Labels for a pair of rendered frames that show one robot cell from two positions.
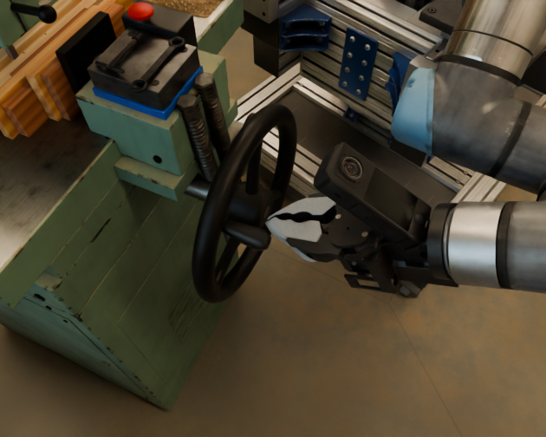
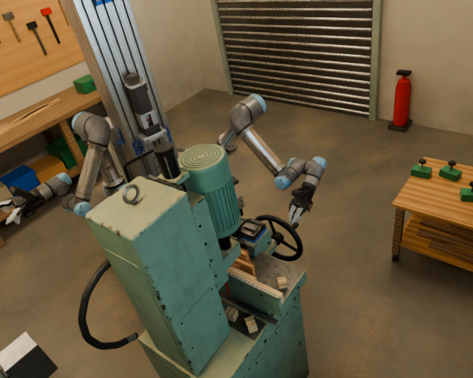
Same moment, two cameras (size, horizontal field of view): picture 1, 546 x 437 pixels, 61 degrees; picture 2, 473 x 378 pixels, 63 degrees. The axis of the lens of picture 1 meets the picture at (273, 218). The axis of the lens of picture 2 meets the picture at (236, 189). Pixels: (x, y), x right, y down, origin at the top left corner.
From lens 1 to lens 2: 1.59 m
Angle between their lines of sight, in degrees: 50
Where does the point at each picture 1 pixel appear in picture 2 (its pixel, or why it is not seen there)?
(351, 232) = (303, 200)
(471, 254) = (314, 181)
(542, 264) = (319, 172)
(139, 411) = not seen: outside the picture
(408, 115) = (286, 182)
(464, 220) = (308, 180)
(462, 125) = (290, 175)
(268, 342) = not seen: hidden behind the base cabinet
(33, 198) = (278, 265)
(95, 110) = (257, 245)
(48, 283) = not seen: hidden behind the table
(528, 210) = (310, 171)
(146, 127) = (266, 235)
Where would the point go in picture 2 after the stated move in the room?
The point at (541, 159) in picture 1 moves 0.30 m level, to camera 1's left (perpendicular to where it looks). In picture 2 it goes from (299, 169) to (293, 208)
